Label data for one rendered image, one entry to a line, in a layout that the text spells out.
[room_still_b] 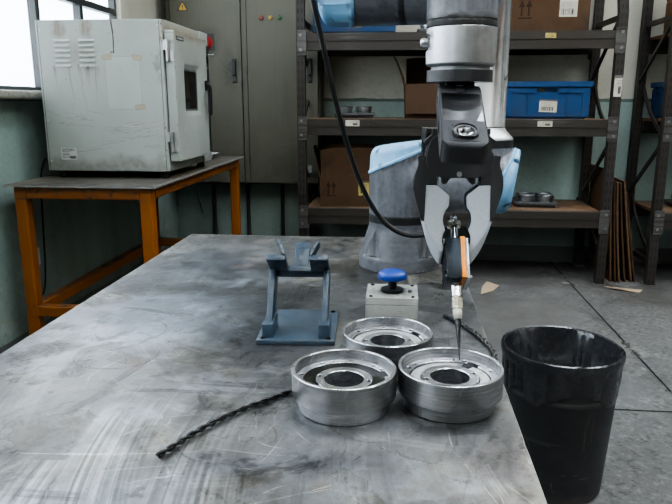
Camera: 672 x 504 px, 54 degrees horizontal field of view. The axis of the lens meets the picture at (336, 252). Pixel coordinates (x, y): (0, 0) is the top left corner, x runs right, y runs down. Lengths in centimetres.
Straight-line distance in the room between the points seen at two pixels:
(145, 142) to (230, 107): 171
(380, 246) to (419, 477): 68
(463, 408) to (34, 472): 38
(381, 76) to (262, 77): 81
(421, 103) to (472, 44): 341
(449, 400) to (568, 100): 372
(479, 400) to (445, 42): 36
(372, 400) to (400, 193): 60
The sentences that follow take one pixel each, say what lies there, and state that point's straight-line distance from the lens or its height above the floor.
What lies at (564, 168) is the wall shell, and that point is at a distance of 481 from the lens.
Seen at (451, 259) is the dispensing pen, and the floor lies 93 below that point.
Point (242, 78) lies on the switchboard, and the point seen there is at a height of 125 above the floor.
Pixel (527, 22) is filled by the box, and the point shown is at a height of 156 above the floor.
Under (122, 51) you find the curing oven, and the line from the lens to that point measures 295.
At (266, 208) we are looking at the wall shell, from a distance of 482.
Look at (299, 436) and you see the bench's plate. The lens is 63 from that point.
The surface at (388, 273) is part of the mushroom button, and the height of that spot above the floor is 87.
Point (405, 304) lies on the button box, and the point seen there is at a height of 84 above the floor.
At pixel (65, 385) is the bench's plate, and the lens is 79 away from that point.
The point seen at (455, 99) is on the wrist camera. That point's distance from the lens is 71.
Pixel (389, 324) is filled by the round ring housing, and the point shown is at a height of 83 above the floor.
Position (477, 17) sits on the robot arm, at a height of 118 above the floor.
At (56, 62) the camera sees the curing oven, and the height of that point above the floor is 126.
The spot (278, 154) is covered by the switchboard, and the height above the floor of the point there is 76.
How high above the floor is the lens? 110
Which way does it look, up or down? 13 degrees down
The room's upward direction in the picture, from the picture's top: straight up
